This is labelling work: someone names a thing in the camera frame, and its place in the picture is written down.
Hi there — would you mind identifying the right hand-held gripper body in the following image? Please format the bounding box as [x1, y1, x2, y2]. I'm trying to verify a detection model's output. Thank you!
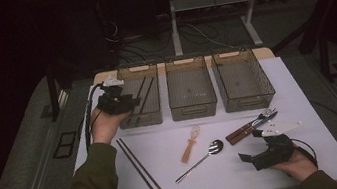
[245, 117, 309, 173]

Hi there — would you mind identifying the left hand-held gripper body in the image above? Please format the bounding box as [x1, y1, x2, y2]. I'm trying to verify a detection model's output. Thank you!
[92, 72, 137, 118]

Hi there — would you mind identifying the knife with wooden handle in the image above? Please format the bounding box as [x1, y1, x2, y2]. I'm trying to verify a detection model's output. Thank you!
[225, 111, 282, 147]

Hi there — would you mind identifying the clear brown plastic bin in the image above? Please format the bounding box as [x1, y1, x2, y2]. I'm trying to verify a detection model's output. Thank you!
[209, 43, 278, 116]
[105, 60, 167, 132]
[161, 52, 220, 123]

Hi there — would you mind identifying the fork with wooden handle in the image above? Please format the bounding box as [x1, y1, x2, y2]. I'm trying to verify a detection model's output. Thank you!
[221, 106, 281, 142]

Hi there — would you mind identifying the metal slotted spoon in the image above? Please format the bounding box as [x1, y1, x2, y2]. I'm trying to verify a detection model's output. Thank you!
[169, 138, 229, 184]

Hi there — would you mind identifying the person's left hand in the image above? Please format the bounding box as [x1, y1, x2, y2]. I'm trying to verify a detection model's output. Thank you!
[87, 101, 136, 147]

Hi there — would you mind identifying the person's right hand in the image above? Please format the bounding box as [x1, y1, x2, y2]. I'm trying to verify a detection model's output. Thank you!
[267, 147, 320, 188]

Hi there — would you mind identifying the white table mat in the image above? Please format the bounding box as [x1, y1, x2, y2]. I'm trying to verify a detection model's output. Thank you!
[61, 47, 337, 189]

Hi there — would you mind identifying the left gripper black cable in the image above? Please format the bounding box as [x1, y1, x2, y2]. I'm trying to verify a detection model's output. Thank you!
[76, 82, 113, 151]

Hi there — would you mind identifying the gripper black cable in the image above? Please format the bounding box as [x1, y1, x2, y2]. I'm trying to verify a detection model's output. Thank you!
[290, 134, 320, 170]
[76, 82, 113, 151]

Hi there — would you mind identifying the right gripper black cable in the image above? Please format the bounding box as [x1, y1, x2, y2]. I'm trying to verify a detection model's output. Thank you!
[290, 134, 320, 170]

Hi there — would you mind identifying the tangle of floor cables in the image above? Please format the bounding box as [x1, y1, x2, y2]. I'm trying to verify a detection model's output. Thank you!
[101, 1, 234, 68]

